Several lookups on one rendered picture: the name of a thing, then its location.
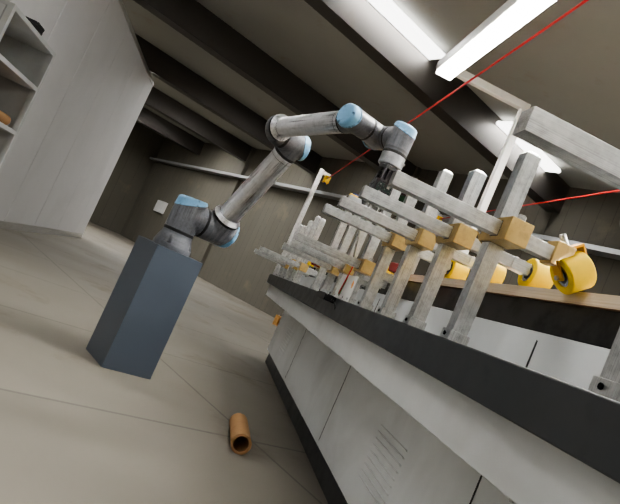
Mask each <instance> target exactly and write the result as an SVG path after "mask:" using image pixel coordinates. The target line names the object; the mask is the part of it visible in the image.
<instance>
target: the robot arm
mask: <svg viewBox="0 0 620 504"><path fill-rule="evenodd" d="M265 133H266V136H267V138H268V140H269V141H270V142H271V143H272V144H273V145H275V147H274V149H273V150H272V151H271V152H270V153H269V154H268V155H267V156H266V158H265V159H264V160H263V161H262V162H261V163H260V164H259V165H258V167H257V168H256V169H255V170H254V171H253V172H252V173H251V174H250V175H249V177H248V178H247V179H246V180H245V181H244V182H243V183H242V184H241V185H240V187H239V188H238V189H237V190H236V191H235V192H234V193H233V194H232V195H231V197H230V198H229V199H228V200H227V201H226V202H225V203H224V204H223V205H218V206H216V207H215V208H214V209H213V210H210V209H208V208H207V207H208V204H207V203H205V202H203V201H200V200H198V199H195V198H192V197H189V196H186V195H183V194H181V195H179V196H178V197H177V199H176V201H175V202H174V205H173V207H172V209H171V211H170V214H169V216H168V218H167V220H166V222H165V224H164V227H163V228H162V230H160V231H159V232H158V233H157V234H156V235H155V236H154V238H153V240H152V241H153V242H155V243H157V244H159V245H161V246H164V247H166V248H168V249H170V250H173V251H175V252H177V253H180V254H182V255H185V256H187V257H189V256H190V254H191V244H192V240H193V237H194V236H196V237H198V238H201V239H203V240H205V241H207V242H209V243H212V244H214V245H215V246H219V247H222V248H226V247H229V246H230V245H231V244H233V243H234V241H235V240H236V239H237V237H238V232H239V230H240V228H239V226H240V222H239V220H240V219H241V218H242V217H243V216H244V215H245V214H246V213H247V212H248V211H249V210H250V209H251V207H252V206H253V205H254V204H255V203H256V202H257V201H258V200H259V199H260V198H261V197H262V196H263V195H264V194H265V192H266V191H267V190H268V189H269V188H270V187H271V186H272V185H273V184H274V183H275V182H276V181H277V180H278V179H279V177H280V176H281V175H282V174H283V173H284V172H285V171H286V170H287V169H288V168H289V167H290V166H291V165H292V164H293V163H294V162H295V161H296V160H298V161H303V160H304V159H305V158H306V157H307V156H308V154H309V152H310V148H311V140H310V138H309V137H308V136H312V135H326V134H340V133H342V134H349V133H351V134H354V135H355V136H356V137H358V138H359V139H361V140H362V142H363V144H364V145H365V147H367V148H368V149H371V150H383V151H382V153H381V155H380V158H379V160H378V163H379V164H380V165H379V167H378V168H379V169H380V170H382V171H380V170H379V171H378V172H377V174H376V175H375V177H374V178H373V180H372V181H371V182H370V183H369V187H371V188H373V189H375V190H377V191H379V192H381V193H384V194H386V195H388V196H390V195H391V192H392V190H393V188H392V187H390V186H388V183H389V180H390V178H391V176H392V174H393V172H395V171H397V170H399V171H401V170H402V168H403V166H405V164H404V162H405V161H406V158H407V156H408V154H409V152H410V149H411V147H412V145H413V142H414V140H415V138H416V135H417V131H416V129H415V128H414V127H412V126H411V125H409V124H407V123H405V122H402V121H396V122H395V123H394V126H383V125H382V124H381V123H379V122H378V121H377V120H375V119H374V118H372V117H371V116H370V115H369V114H367V113H366V112H365V111H363V110H362V109H361V108H360V107H359V106H357V105H355V104H353V103H348V104H346V105H344V106H343V107H342V108H341V109H340V110H339V111H330V112H322V113H314V114H305V115H297V116H289V117H288V116H286V115H284V114H276V115H273V116H272V117H270V118H269V119H268V121H267V122H266V125H265Z"/></svg>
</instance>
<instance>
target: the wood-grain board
mask: <svg viewBox="0 0 620 504"><path fill-rule="evenodd" d="M424 277H425V276H423V275H413V274H411V275H410V278H409V280H408V282H414V283H421V284H422V282H423V279H424ZM465 282H466V280H461V279H451V278H443V281H442V283H441V285H440V286H442V287H449V288H456V289H463V287H464V284H465ZM486 293H491V294H498V295H504V296H511V297H518V298H525V299H532V300H539V301H546V302H553V303H560V304H567V305H574V306H581V307H588V308H595V309H602V310H609V311H616V312H620V296H615V295H606V294H596V293H587V292H576V293H573V294H570V295H566V294H563V293H562V292H560V291H559V290H558V289H548V288H538V287H529V286H519V285H509V284H500V283H489V286H488V288H487V291H486Z"/></svg>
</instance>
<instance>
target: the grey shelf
mask: <svg viewBox="0 0 620 504"><path fill-rule="evenodd" d="M55 56H56V53H55V52H54V51H53V50H52V48H51V47H50V46H49V45H48V43H47V42H46V41H45V40H44V39H43V37H42V36H41V35H40V34H39V32H38V31H37V30H36V29H35V27H34V26H33V25H32V24H31V23H30V21H29V20H28V19H27V18H26V16H25V15H24V14H23V13H22V12H21V10H20V9H19V8H18V6H17V5H16V4H15V3H13V2H11V1H8V0H0V110H1V111H2V112H4V113H5V114H7V115H9V116H10V118H11V122H10V124H8V125H5V124H3V123H2V122H0V169H1V167H2V165H3V163H4V161H5V159H6V157H7V155H8V153H9V151H10V149H11V147H12V145H13V143H14V141H15V139H16V137H17V134H18V132H19V130H20V128H21V126H22V124H23V122H24V120H25V118H26V116H27V114H28V112H29V110H30V108H31V106H32V104H33V102H34V100H35V98H36V95H37V93H38V91H39V89H40V87H41V85H42V83H43V81H44V79H45V77H46V75H47V73H48V71H49V69H50V67H51V65H52V63H53V61H54V59H55Z"/></svg>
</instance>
